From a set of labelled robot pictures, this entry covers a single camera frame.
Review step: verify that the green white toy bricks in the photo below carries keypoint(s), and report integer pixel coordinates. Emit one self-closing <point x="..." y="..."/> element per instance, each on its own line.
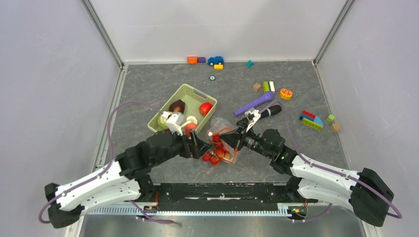
<point x="268" y="86"/>

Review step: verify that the light green plastic basket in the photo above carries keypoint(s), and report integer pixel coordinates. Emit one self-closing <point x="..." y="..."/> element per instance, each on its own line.
<point x="193" y="99"/>

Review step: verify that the multicolour brick stack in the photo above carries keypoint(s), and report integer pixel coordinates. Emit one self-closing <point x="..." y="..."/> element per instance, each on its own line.
<point x="311" y="120"/>

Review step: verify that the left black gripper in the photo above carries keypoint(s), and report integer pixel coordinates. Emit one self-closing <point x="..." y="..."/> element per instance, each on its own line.
<point x="195" y="147"/>

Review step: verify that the teal triangular block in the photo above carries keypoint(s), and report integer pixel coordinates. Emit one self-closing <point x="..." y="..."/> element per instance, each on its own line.
<point x="250" y="63"/>

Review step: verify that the white toy mushroom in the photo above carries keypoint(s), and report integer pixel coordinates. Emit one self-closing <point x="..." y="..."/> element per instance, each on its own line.
<point x="190" y="119"/>

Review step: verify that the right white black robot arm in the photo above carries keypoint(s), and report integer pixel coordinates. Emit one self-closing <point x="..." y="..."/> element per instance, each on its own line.
<point x="362" y="192"/>

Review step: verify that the orange yellow round toy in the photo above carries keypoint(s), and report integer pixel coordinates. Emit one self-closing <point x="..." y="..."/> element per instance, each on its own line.
<point x="285" y="94"/>

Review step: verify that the green toy cabbage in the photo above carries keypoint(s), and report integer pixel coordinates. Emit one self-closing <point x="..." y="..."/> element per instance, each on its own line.
<point x="162" y="122"/>

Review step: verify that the purple flashlight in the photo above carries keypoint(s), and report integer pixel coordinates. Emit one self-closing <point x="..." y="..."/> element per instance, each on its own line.
<point x="266" y="97"/>

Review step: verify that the tan wooden cube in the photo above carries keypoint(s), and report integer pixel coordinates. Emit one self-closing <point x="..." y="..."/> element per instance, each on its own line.
<point x="335" y="127"/>

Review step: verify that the blue toy car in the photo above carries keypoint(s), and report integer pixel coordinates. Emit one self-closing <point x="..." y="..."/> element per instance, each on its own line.
<point x="217" y="60"/>

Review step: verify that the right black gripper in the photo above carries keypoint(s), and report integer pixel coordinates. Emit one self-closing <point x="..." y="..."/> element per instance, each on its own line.
<point x="232" y="138"/>

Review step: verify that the small green cube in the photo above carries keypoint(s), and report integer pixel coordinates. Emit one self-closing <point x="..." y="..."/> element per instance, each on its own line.
<point x="330" y="118"/>

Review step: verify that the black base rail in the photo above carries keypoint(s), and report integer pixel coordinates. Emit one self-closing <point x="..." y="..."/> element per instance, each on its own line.
<point x="220" y="197"/>

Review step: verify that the dark brown toy fruit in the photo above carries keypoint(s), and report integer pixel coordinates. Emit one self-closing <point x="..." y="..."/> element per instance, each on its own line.
<point x="177" y="106"/>

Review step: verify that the black microphone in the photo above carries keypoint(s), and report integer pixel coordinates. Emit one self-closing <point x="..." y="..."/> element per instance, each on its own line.
<point x="270" y="111"/>

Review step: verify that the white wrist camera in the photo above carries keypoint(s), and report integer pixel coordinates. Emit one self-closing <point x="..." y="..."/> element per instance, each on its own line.
<point x="173" y="121"/>
<point x="252" y="116"/>

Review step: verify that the brown wooden cube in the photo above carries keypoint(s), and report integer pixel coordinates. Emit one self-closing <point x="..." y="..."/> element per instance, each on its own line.
<point x="256" y="87"/>

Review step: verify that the orange half round block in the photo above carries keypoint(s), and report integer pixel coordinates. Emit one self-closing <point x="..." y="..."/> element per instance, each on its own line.
<point x="192" y="59"/>

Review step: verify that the red toy apple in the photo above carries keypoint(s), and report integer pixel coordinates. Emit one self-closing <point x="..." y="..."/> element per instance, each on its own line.
<point x="205" y="108"/>

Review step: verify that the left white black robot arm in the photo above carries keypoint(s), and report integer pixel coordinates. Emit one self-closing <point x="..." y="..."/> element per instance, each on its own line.
<point x="123" y="179"/>

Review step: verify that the orange toy peach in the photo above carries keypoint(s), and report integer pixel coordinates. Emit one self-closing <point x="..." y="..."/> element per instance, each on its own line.
<point x="189" y="127"/>

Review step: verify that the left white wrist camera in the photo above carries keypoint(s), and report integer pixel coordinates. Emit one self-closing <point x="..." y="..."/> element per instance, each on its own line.
<point x="173" y="121"/>

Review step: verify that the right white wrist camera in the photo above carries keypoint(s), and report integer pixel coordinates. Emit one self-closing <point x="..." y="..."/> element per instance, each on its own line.
<point x="252" y="116"/>

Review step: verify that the yellow toy brick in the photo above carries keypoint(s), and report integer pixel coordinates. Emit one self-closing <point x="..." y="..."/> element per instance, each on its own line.
<point x="218" y="67"/>

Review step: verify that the clear orange zip top bag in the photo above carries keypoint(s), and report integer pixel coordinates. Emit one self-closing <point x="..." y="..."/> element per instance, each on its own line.
<point x="221" y="125"/>

